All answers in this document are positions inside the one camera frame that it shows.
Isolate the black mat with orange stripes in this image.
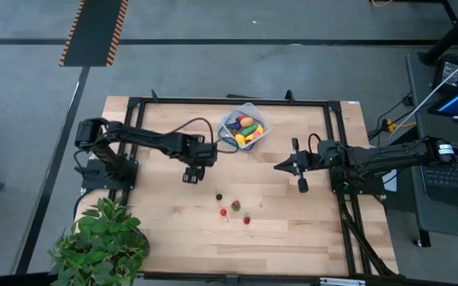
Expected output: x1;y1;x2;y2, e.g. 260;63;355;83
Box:
58;0;130;68

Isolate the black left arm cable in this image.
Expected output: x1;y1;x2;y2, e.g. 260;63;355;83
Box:
160;117;240;154

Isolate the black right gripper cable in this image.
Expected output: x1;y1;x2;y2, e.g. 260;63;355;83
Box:
307;133;322;153

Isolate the black aluminium table frame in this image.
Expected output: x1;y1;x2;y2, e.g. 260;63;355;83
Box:
76;89;399;285

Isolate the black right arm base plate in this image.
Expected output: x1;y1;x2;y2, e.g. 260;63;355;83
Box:
329;163;386;196

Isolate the black stand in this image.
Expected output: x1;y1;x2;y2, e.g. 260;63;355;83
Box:
417;0;458;67

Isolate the green pea pod toy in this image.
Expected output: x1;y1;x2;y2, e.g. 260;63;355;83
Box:
240;123;260;137

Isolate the white cable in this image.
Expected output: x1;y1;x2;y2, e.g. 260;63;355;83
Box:
387;46;458;140

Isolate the clear plastic tupperware container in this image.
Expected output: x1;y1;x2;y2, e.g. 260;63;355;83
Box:
218;102;272;153

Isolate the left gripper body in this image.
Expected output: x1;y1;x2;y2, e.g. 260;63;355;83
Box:
181;134;219;185

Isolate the dark grey side desk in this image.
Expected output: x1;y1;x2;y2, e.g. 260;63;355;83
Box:
405;51;458;248

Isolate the green leafy plant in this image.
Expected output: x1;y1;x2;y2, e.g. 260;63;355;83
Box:
47;196;151;286

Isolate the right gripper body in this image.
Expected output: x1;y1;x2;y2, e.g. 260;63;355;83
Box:
290;137;336;195

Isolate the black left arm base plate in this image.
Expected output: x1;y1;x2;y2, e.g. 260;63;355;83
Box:
80;157;139;191

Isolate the silver aluminium bracket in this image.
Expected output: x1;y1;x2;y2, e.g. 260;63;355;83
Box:
319;276;367;286

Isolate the black power adapter white label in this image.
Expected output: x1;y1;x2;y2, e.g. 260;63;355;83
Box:
431;55;458;95

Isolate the yellow power plug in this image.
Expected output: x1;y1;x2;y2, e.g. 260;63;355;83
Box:
383;118;417;133

